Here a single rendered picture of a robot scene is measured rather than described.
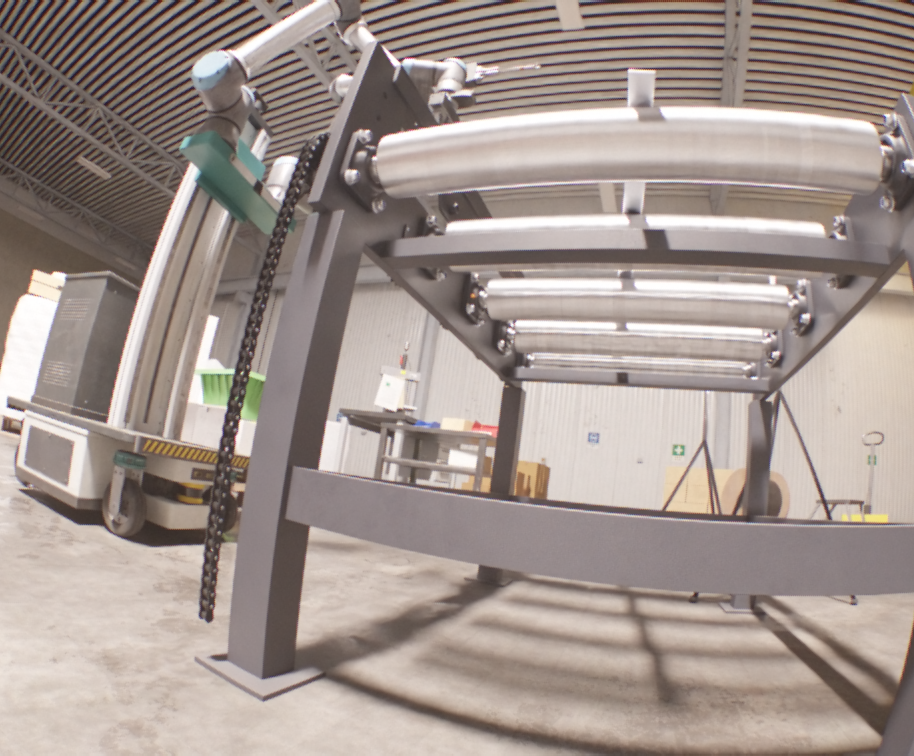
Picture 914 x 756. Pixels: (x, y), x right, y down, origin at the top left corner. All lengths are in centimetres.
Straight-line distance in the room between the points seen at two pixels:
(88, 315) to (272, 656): 142
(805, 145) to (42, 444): 204
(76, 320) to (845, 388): 1286
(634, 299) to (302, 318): 79
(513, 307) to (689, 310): 45
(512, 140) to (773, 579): 65
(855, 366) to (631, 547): 1249
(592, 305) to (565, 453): 1018
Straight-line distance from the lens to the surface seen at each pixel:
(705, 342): 149
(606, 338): 148
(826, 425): 1224
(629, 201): 98
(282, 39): 192
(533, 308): 124
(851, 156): 77
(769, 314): 125
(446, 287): 119
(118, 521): 158
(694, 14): 980
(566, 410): 1148
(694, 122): 71
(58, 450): 171
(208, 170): 192
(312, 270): 76
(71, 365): 188
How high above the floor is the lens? 35
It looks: 13 degrees up
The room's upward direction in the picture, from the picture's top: 8 degrees clockwise
